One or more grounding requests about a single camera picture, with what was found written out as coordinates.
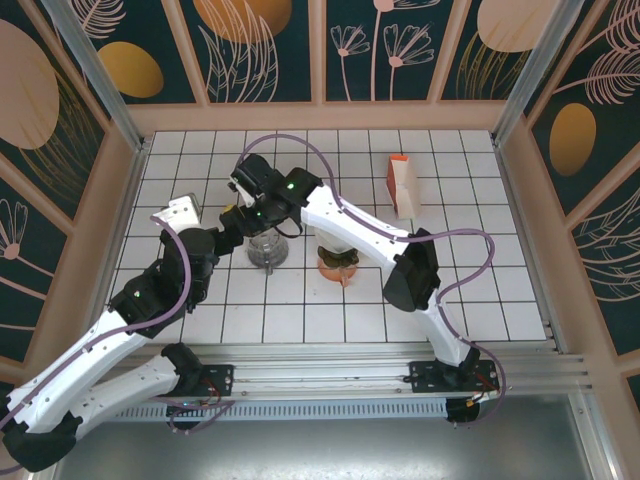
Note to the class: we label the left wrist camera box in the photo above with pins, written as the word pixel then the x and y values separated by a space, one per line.
pixel 175 212

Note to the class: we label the olive green plastic dripper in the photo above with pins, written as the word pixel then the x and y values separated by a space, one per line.
pixel 340 257

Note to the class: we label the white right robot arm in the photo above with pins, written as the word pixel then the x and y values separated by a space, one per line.
pixel 360 225

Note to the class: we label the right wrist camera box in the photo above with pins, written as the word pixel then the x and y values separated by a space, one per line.
pixel 255 172

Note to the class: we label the orange transparent dripper base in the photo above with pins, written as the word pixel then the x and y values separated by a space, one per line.
pixel 337 274

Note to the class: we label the dark floral wall panel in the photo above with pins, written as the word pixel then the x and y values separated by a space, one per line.
pixel 30 100
pixel 300 60
pixel 165 30
pixel 375 70
pixel 465 75
pixel 600 100
pixel 615 280
pixel 25 280

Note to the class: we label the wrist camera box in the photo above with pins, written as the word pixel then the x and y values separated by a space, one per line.
pixel 175 212
pixel 255 172

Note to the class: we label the aluminium frame post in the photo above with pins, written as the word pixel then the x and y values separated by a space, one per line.
pixel 535 70
pixel 100 80

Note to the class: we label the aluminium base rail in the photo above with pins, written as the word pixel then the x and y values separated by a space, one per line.
pixel 325 367

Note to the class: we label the orange coffee filter box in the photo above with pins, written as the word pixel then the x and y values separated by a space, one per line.
pixel 392 187

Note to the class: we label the grey clear glass dripper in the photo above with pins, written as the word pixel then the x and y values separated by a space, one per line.
pixel 267 255

